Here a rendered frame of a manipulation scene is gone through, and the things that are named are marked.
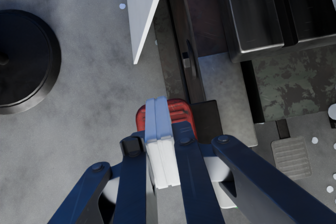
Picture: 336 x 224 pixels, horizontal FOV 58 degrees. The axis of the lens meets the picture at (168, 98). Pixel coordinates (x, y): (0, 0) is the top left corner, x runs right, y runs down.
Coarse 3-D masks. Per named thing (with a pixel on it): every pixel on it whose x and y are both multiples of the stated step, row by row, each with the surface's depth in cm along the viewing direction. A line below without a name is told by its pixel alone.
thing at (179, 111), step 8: (144, 104) 32; (168, 104) 31; (176, 104) 31; (184, 104) 31; (144, 112) 31; (176, 112) 31; (184, 112) 31; (136, 120) 31; (144, 120) 31; (176, 120) 31; (184, 120) 31; (192, 120) 31; (144, 128) 31; (192, 128) 31
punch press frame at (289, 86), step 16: (320, 48) 43; (240, 64) 50; (256, 64) 43; (272, 64) 43; (288, 64) 43; (304, 64) 43; (320, 64) 43; (256, 80) 43; (272, 80) 43; (288, 80) 43; (304, 80) 43; (320, 80) 43; (256, 96) 44; (272, 96) 43; (288, 96) 43; (304, 96) 43; (320, 96) 43; (256, 112) 46; (272, 112) 42; (288, 112) 42; (304, 112) 42
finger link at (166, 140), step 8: (160, 96) 22; (160, 104) 20; (160, 112) 19; (168, 112) 19; (160, 120) 18; (168, 120) 18; (160, 128) 17; (168, 128) 16; (160, 136) 16; (168, 136) 16; (160, 144) 16; (168, 144) 16; (168, 152) 16; (168, 160) 16; (168, 168) 16; (176, 168) 16; (168, 176) 16; (176, 176) 16; (176, 184) 17
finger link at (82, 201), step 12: (96, 168) 14; (108, 168) 14; (84, 180) 14; (96, 180) 14; (72, 192) 13; (84, 192) 13; (96, 192) 13; (60, 204) 12; (72, 204) 12; (84, 204) 12; (96, 204) 13; (60, 216) 12; (72, 216) 12; (84, 216) 12; (96, 216) 13; (108, 216) 14
